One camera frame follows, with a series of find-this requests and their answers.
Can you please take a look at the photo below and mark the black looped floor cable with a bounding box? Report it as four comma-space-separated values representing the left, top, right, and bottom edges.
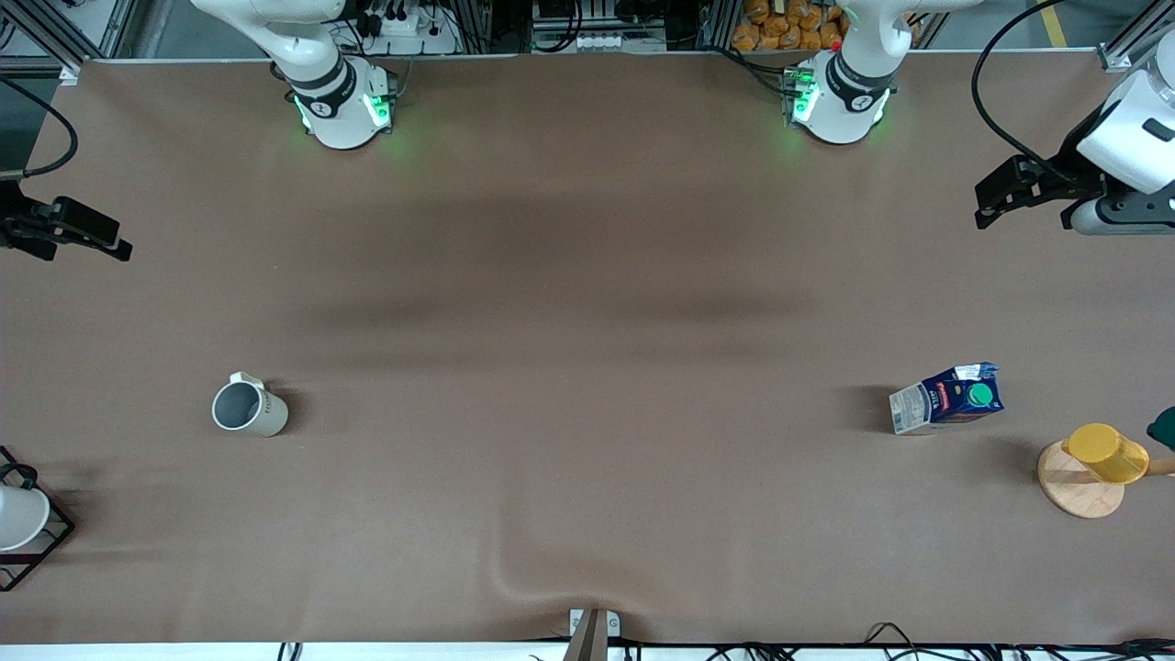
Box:
861, 622, 928, 655

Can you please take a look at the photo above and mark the yellow cup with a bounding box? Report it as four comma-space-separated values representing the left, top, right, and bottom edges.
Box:
1063, 422, 1151, 486

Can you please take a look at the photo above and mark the brown table cover sheet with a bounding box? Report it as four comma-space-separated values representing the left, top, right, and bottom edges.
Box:
0, 50, 1175, 646

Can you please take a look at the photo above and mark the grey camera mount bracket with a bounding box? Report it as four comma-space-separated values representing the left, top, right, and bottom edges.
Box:
562, 608, 622, 661

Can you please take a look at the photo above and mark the blue white milk carton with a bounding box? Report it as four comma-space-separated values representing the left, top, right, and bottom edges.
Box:
888, 362, 1005, 437

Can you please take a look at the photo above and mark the white power strip with plugs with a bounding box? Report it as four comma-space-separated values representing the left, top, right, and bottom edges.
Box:
353, 0, 460, 56

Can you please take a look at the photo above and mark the long white power strip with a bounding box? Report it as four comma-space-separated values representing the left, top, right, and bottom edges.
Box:
569, 31, 667, 54

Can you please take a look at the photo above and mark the white mug with grey inside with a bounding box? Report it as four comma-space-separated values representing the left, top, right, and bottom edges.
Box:
212, 371, 290, 439

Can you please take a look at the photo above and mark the black wire rack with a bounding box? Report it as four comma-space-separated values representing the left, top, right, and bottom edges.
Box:
0, 446, 77, 593

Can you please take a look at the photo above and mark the round wooden mug stand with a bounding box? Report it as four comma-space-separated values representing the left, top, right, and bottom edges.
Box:
1037, 439, 1175, 521

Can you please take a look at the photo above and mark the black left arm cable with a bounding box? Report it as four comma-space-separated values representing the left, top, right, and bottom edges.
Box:
970, 0, 1102, 190

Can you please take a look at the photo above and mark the black base power cable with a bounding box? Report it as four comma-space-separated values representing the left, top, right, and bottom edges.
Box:
711, 44, 795, 97

